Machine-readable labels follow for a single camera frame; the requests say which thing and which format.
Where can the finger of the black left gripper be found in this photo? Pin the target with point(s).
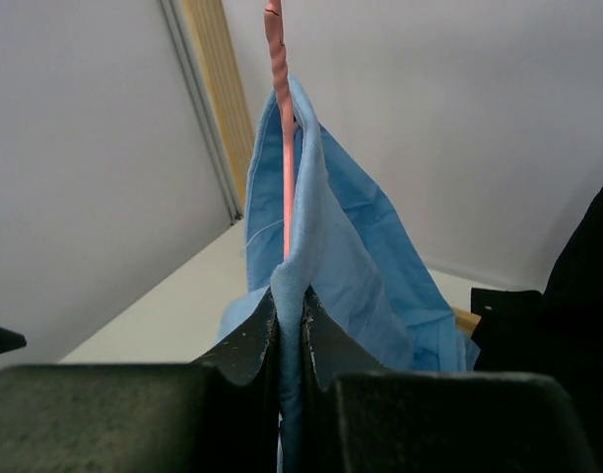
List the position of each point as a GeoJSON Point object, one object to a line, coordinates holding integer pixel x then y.
{"type": "Point", "coordinates": [11, 340]}

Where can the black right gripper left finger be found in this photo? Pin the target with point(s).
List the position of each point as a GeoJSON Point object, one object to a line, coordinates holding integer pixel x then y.
{"type": "Point", "coordinates": [218, 413]}

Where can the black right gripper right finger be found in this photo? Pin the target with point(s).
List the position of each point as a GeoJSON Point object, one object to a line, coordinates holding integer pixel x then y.
{"type": "Point", "coordinates": [360, 416]}

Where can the light blue shirt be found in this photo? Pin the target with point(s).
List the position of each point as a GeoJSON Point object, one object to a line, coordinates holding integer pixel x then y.
{"type": "Point", "coordinates": [348, 246]}

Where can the pink wire hanger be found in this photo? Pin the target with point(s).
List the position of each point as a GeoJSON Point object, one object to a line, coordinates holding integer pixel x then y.
{"type": "Point", "coordinates": [274, 31]}

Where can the black shirt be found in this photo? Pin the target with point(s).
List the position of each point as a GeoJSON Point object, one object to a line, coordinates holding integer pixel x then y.
{"type": "Point", "coordinates": [557, 332]}

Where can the wooden clothes rack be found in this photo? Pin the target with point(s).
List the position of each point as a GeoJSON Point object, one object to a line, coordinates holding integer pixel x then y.
{"type": "Point", "coordinates": [209, 32]}

